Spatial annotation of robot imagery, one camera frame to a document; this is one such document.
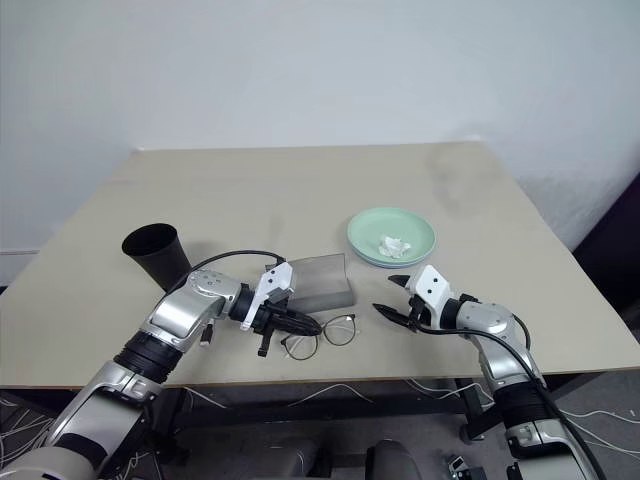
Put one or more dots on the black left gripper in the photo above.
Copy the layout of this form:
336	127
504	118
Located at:
270	320

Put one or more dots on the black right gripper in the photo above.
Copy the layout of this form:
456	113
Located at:
416	312

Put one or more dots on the thin black rimmed glasses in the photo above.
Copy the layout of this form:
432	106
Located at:
327	336

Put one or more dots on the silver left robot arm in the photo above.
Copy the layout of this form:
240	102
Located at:
175	312

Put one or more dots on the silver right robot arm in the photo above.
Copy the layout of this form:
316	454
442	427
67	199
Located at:
492	325

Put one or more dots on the grey translucent glasses case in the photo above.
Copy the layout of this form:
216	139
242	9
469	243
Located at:
322	286

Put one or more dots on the black plastic cup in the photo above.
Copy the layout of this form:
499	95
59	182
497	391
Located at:
156	255

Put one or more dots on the light blue plate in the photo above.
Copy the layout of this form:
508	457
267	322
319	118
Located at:
380	264

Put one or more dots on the crumpled white tissue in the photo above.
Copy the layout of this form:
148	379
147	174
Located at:
393	245

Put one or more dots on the light green plate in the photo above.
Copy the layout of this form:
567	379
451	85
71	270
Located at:
391	238

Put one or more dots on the dark rounded robot shape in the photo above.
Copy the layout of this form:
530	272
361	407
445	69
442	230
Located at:
387	461

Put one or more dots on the small black floor device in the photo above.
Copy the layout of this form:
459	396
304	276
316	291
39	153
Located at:
457	466

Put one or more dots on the black furniture panel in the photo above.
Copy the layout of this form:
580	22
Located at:
610	240

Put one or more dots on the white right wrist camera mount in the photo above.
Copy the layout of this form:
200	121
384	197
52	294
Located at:
431	287

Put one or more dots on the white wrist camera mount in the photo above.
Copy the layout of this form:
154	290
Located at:
431	287
274	286

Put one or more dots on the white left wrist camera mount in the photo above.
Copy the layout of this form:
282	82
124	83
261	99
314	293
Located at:
274	286

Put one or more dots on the black metal table frame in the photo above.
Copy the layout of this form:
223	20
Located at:
325	405

